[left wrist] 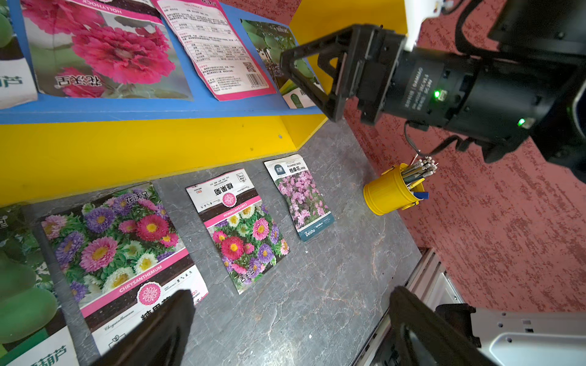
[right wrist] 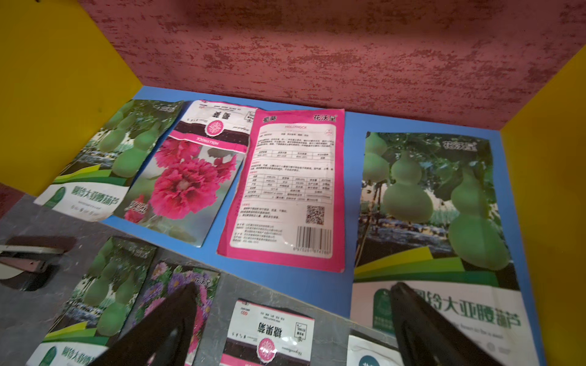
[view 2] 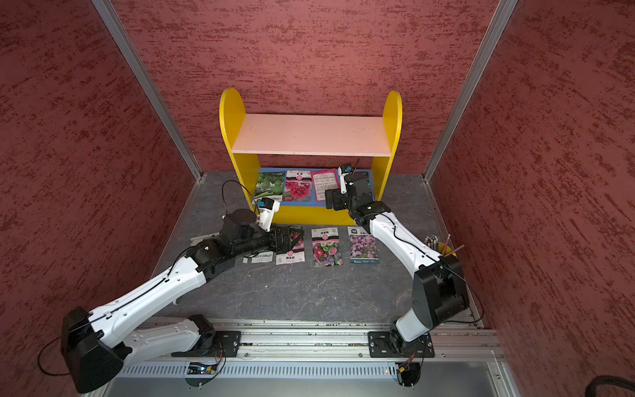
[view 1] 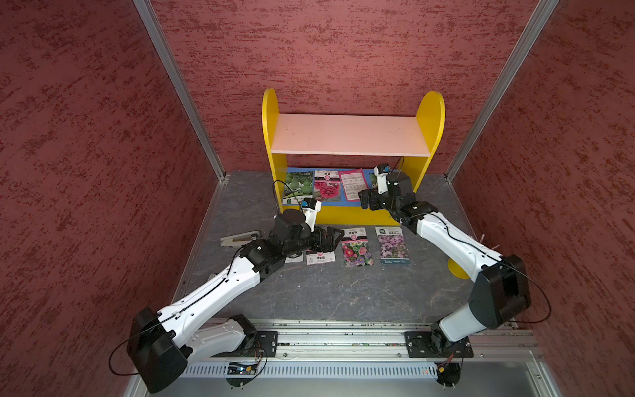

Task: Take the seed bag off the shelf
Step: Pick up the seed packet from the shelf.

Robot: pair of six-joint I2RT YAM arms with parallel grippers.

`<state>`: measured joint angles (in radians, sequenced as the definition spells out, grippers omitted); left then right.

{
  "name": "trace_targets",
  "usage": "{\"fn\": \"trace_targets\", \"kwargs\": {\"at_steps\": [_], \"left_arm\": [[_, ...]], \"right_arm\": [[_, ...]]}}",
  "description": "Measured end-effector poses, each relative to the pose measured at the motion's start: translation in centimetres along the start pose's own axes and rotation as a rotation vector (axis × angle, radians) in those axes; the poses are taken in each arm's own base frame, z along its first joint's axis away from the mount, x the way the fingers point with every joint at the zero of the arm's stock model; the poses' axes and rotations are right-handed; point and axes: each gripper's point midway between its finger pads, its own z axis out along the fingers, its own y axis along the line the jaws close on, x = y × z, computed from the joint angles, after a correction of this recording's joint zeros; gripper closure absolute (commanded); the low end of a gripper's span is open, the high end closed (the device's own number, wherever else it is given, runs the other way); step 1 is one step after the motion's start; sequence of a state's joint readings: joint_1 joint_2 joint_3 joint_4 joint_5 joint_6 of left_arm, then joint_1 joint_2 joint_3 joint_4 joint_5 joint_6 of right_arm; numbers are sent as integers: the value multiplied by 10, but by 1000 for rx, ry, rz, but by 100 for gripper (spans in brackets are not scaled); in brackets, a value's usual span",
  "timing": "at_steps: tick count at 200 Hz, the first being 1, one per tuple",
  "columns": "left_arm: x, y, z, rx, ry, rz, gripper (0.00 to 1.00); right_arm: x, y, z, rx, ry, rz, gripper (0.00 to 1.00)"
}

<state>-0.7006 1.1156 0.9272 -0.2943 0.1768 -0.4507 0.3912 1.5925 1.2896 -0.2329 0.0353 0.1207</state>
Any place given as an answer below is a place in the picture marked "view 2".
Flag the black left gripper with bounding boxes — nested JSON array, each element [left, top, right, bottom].
[[234, 222, 304, 257]]

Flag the aster seed bag top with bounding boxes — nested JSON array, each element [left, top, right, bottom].
[[275, 248, 306, 266]]

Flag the pink flower seed bag top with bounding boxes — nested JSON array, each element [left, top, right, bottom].
[[311, 227, 343, 267]]

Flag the pink flower seed bag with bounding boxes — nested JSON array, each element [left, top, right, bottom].
[[311, 227, 343, 267], [283, 170, 313, 203]]

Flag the green gourd seed bag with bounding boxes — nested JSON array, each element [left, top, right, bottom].
[[242, 251, 274, 264]]

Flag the purple flower seed bag top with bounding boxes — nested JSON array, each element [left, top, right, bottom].
[[347, 227, 380, 265]]

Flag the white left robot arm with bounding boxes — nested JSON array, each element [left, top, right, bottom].
[[61, 208, 304, 394]]

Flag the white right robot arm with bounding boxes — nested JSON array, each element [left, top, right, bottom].
[[325, 164, 470, 356]]

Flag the pink back-side seed bag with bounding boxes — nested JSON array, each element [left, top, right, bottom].
[[311, 169, 340, 202]]

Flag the pink flower seed bag lower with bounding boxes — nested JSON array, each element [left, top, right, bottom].
[[283, 170, 313, 203]]

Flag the green seed bag lower left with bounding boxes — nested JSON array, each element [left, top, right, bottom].
[[253, 171, 285, 201]]

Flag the yellow shelf unit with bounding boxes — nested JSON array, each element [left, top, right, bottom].
[[219, 88, 403, 206]]

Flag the white stapler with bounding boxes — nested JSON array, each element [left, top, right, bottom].
[[190, 233, 219, 246]]

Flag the yellow pen cup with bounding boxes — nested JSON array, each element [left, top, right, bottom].
[[423, 234, 465, 256]]

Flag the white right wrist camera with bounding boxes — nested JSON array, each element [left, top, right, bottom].
[[337, 164, 354, 195]]

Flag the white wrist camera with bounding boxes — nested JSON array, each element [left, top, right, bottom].
[[337, 164, 354, 195], [255, 197, 280, 233]]

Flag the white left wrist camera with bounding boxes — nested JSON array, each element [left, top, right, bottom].
[[255, 197, 280, 233]]

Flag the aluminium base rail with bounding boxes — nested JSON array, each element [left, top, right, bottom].
[[97, 320, 519, 396]]

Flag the aluminium corner post right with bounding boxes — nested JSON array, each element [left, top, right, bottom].
[[423, 0, 518, 185]]

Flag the aluminium corner post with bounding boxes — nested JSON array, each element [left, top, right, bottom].
[[91, 0, 204, 184], [423, 0, 518, 185]]

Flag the aluminium corner post left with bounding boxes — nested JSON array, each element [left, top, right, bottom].
[[91, 0, 204, 184]]

